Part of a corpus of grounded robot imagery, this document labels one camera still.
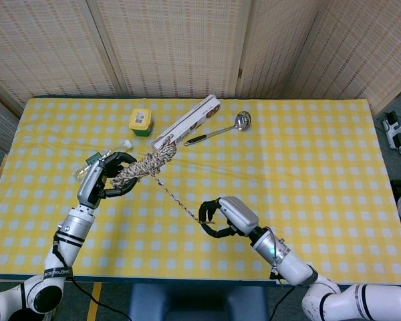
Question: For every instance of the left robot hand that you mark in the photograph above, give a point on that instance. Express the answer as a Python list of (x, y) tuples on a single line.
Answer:
[(90, 185)]

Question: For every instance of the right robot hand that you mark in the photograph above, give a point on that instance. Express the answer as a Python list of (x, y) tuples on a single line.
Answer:
[(239, 214)]

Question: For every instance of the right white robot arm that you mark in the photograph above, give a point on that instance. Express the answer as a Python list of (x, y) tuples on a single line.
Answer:
[(287, 261)]

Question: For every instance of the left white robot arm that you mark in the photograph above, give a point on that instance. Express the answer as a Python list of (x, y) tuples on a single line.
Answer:
[(71, 234)]

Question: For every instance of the yellow white checkered tablecloth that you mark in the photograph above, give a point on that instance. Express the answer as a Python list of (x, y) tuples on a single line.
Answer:
[(321, 187)]

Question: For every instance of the clear plastic water bottle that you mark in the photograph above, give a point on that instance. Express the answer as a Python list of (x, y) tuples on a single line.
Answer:
[(80, 172)]

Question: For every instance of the green container with yellow lid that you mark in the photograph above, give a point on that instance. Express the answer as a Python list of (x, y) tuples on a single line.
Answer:
[(140, 120)]

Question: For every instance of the blue chair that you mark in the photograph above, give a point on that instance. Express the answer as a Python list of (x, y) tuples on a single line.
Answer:
[(197, 302)]

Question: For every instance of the long white cardboard box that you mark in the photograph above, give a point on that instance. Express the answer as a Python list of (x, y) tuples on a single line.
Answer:
[(194, 120)]

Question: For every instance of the white power strip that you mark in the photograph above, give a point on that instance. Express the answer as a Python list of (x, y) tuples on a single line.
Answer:
[(393, 132)]

